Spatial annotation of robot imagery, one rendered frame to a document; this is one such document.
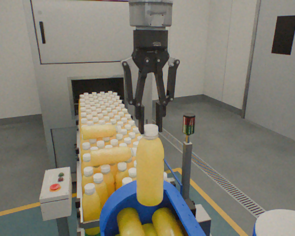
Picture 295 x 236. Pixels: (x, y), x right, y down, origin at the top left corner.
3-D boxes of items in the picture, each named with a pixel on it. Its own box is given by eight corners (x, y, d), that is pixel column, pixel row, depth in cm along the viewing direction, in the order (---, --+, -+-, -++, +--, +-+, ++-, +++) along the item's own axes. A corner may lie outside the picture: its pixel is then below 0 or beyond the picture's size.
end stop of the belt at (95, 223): (83, 229, 95) (82, 223, 94) (83, 228, 96) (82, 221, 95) (180, 209, 106) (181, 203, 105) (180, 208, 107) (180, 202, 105)
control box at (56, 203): (43, 221, 93) (39, 198, 89) (48, 189, 111) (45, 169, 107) (71, 216, 95) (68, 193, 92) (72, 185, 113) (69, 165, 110)
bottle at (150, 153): (132, 203, 65) (131, 135, 59) (142, 188, 71) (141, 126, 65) (158, 210, 63) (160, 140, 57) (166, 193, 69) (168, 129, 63)
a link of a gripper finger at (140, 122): (144, 106, 57) (141, 106, 56) (144, 134, 59) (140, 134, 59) (141, 103, 59) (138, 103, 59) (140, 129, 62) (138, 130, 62)
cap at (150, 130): (139, 135, 60) (139, 128, 59) (145, 129, 63) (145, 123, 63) (155, 137, 59) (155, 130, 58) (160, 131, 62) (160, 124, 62)
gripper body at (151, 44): (134, 28, 48) (135, 76, 51) (175, 28, 50) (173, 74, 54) (127, 28, 55) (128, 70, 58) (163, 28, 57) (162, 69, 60)
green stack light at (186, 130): (185, 135, 127) (185, 126, 125) (180, 130, 132) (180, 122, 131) (196, 133, 128) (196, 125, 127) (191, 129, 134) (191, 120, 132)
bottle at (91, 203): (100, 220, 107) (97, 182, 100) (104, 232, 101) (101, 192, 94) (83, 225, 104) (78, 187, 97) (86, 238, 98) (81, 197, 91)
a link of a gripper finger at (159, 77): (149, 56, 56) (155, 55, 57) (158, 102, 61) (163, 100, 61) (154, 58, 53) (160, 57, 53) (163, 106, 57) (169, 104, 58)
